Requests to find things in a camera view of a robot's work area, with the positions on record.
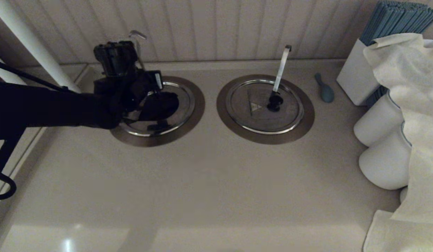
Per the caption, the steel ladle hooked handle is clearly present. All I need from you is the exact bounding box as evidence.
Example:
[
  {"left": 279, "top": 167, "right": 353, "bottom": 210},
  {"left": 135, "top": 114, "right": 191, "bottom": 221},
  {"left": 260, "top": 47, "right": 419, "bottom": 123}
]
[
  {"left": 272, "top": 45, "right": 292, "bottom": 95},
  {"left": 128, "top": 30, "right": 147, "bottom": 70}
]

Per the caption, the stainless steel pot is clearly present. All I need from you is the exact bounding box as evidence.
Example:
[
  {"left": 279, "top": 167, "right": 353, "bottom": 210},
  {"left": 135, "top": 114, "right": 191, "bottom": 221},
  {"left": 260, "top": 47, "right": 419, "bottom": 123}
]
[{"left": 117, "top": 81, "right": 196, "bottom": 137}]

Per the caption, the steel hinged lid black knob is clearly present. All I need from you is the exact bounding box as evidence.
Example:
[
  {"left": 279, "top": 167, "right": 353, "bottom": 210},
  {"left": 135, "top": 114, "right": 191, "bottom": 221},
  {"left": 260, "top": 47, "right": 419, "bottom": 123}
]
[{"left": 225, "top": 79, "right": 304, "bottom": 135}]

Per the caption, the blue plastic spoon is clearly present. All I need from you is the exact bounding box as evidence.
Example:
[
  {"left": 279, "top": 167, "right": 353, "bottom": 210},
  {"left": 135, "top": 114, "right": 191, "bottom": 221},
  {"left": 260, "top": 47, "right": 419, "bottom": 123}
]
[{"left": 314, "top": 73, "right": 335, "bottom": 104}]

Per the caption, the steel inner pot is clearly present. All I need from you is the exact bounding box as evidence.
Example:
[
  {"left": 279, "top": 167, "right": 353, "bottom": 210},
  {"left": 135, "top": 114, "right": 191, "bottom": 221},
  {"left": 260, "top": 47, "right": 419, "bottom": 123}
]
[{"left": 139, "top": 92, "right": 180, "bottom": 122}]

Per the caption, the thick white pole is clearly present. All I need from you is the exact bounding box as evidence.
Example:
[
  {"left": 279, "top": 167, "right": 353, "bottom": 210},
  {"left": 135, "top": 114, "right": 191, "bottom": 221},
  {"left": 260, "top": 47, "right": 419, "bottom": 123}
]
[
  {"left": 0, "top": 0, "right": 80, "bottom": 93},
  {"left": 0, "top": 51, "right": 19, "bottom": 84}
]

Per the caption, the white rectangular holder box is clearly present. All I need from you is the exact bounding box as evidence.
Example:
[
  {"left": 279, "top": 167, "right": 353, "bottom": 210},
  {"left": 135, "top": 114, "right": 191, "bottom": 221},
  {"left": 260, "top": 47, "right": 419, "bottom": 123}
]
[{"left": 336, "top": 38, "right": 378, "bottom": 106}]

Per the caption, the blue ribbed paper stack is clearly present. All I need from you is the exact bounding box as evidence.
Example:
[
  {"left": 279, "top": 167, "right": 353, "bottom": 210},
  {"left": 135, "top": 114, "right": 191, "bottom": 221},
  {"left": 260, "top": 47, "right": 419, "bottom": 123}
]
[{"left": 364, "top": 86, "right": 387, "bottom": 109}]

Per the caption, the white paper cup stack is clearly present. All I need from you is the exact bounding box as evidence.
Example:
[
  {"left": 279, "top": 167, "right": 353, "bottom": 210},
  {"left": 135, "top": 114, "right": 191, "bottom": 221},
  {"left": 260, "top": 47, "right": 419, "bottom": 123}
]
[
  {"left": 353, "top": 92, "right": 403, "bottom": 147},
  {"left": 358, "top": 121, "right": 411, "bottom": 190}
]

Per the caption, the blue stick bundle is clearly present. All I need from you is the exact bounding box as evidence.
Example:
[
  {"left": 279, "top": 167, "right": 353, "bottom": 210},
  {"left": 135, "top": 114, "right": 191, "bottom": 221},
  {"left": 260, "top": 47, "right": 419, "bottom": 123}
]
[{"left": 358, "top": 1, "right": 433, "bottom": 47}]

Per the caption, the white woven cloth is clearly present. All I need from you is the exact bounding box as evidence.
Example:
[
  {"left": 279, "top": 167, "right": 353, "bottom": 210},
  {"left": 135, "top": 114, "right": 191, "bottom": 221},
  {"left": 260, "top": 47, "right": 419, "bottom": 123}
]
[{"left": 362, "top": 33, "right": 433, "bottom": 252}]

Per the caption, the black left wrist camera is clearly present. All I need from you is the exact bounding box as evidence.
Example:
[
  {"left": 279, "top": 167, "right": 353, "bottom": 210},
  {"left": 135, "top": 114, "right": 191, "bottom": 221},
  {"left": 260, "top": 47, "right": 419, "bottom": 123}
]
[{"left": 93, "top": 41, "right": 139, "bottom": 77}]

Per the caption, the brown round counter ring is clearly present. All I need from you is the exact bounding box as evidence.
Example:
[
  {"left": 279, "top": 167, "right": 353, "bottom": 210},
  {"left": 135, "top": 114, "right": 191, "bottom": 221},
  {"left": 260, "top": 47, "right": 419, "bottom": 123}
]
[
  {"left": 216, "top": 74, "right": 315, "bottom": 145},
  {"left": 107, "top": 76, "right": 206, "bottom": 147}
]

